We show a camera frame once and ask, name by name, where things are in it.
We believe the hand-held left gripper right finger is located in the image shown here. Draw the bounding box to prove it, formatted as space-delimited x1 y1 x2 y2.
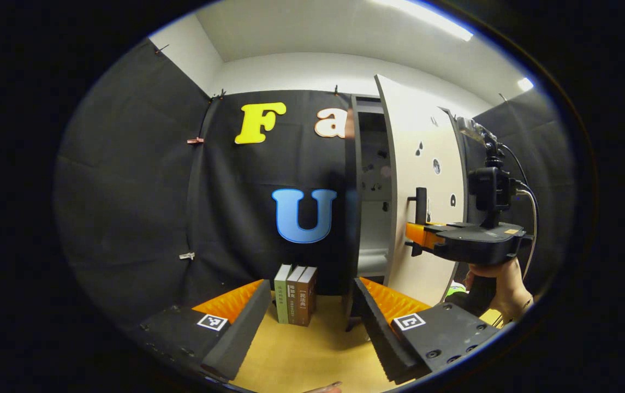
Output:
353 276 501 385

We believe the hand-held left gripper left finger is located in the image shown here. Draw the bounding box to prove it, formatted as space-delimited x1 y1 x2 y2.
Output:
138 278 272 382

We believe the black door handle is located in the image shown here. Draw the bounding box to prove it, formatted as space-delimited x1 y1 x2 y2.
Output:
407 187 429 225

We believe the beige cabinet door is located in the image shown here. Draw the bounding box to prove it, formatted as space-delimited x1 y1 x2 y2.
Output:
374 74 468 306

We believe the white cabinet shelf board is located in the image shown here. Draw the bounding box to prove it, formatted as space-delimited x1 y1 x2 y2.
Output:
358 248 390 277

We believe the green book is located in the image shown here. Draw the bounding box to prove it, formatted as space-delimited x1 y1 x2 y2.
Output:
274 264 293 324

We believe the olive brown book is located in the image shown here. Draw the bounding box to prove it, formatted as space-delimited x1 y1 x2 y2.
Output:
286 266 306 325

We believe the black backdrop cloth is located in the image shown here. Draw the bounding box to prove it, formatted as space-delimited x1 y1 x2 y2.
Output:
53 38 578 328

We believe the grey cable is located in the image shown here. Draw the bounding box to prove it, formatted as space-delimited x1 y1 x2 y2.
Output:
517 180 539 279

